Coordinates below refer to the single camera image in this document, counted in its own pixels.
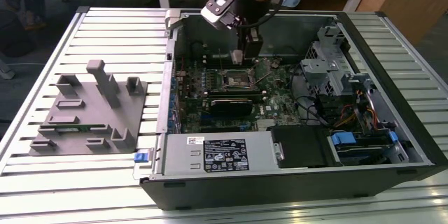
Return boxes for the grey parts rack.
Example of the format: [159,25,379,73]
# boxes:
[28,59,148,156]

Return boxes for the silver square CPU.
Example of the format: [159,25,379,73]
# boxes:
[230,49,243,65]

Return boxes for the blue disk carrier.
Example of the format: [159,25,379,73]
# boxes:
[331,131,358,146]

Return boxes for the silver perforated drive cage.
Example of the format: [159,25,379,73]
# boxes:
[299,24,355,96]

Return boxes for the grey stand foot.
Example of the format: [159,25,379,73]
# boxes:
[0,57,16,79]

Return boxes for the black graphics card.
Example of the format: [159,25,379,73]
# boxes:
[208,98,254,116]

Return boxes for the silver power supply unit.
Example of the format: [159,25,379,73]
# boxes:
[151,131,283,177]

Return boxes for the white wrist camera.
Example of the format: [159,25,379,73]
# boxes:
[200,0,248,30]

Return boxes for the black RAM slot row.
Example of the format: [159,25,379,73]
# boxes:
[206,54,256,69]
[208,90,263,98]

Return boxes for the wooden cabinet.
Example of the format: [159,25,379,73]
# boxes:
[356,0,448,45]

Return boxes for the grey round fan shroud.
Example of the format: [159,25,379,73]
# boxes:
[290,73,318,101]

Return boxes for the black open PC case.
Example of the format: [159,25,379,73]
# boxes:
[139,8,448,211]

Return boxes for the black expansion slot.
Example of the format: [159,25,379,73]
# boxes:
[200,125,259,133]

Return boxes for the black plastic drive cover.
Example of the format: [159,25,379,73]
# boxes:
[270,125,343,169]

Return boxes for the coloured power wires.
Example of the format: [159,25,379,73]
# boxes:
[332,90,383,132]

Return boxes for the metal disk bay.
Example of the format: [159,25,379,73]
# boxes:
[326,123,411,167]

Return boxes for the silver chipset heatsink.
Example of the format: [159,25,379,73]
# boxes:
[258,118,278,131]

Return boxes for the CPU socket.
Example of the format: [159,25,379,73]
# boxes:
[219,69,259,90]

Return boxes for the green motherboard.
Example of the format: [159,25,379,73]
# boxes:
[174,57,303,133]

